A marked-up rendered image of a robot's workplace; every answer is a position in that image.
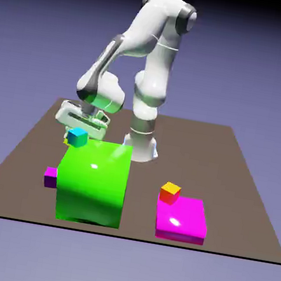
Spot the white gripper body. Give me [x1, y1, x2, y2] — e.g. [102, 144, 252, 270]
[52, 98, 113, 142]

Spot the small cyan cube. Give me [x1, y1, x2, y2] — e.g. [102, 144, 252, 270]
[65, 125, 91, 150]

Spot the small purple cube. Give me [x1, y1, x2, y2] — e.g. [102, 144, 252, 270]
[42, 166, 60, 189]

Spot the small orange cube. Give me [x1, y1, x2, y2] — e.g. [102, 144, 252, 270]
[158, 180, 183, 207]

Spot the large green box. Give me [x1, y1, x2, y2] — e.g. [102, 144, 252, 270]
[49, 134, 134, 230]

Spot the large magenta box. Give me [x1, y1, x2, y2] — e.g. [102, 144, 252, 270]
[151, 192, 212, 247]

